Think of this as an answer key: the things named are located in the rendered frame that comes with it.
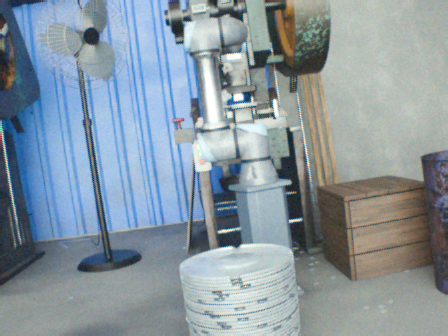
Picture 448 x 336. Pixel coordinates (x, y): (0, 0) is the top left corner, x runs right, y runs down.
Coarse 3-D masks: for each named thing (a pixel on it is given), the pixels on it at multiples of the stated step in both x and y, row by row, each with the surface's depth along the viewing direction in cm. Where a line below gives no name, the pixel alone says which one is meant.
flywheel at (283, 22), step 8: (288, 0) 250; (288, 8) 252; (280, 16) 286; (288, 16) 257; (280, 24) 286; (288, 24) 279; (280, 32) 286; (288, 32) 275; (280, 40) 285; (288, 40) 279; (288, 48) 277; (288, 56) 270; (288, 64) 273
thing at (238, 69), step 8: (224, 56) 249; (232, 56) 249; (240, 56) 250; (224, 64) 248; (232, 64) 250; (240, 64) 250; (248, 64) 250; (224, 72) 249; (232, 72) 247; (240, 72) 247; (248, 72) 251; (232, 80) 247; (240, 80) 248; (248, 80) 251
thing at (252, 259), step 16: (192, 256) 129; (208, 256) 129; (224, 256) 125; (240, 256) 122; (256, 256) 120; (272, 256) 120; (288, 256) 118; (192, 272) 116; (208, 272) 114; (224, 272) 112; (240, 272) 110; (256, 272) 107
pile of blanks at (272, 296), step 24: (288, 264) 113; (192, 288) 113; (216, 288) 107; (240, 288) 107; (264, 288) 108; (288, 288) 113; (192, 312) 113; (216, 312) 108; (240, 312) 107; (264, 312) 108; (288, 312) 112
